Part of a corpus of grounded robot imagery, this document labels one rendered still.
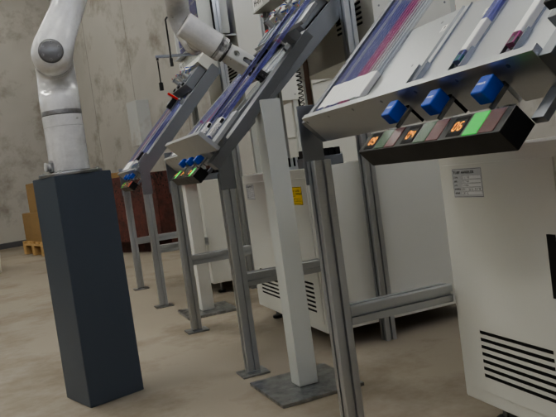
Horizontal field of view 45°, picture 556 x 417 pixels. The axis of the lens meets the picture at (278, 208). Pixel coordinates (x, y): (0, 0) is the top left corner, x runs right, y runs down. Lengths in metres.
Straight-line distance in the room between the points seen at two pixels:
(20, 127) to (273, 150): 9.02
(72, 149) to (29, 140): 8.64
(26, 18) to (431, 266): 9.36
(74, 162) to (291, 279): 0.75
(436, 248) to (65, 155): 1.30
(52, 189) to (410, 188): 1.19
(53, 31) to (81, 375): 1.03
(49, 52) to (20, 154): 8.60
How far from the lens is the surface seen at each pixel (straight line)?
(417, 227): 2.40
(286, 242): 1.87
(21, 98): 10.81
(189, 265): 2.82
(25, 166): 10.68
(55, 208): 2.08
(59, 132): 2.12
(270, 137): 1.86
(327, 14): 2.32
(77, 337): 2.11
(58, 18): 2.17
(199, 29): 2.21
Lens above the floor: 0.64
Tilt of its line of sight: 4 degrees down
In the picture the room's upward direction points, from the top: 8 degrees counter-clockwise
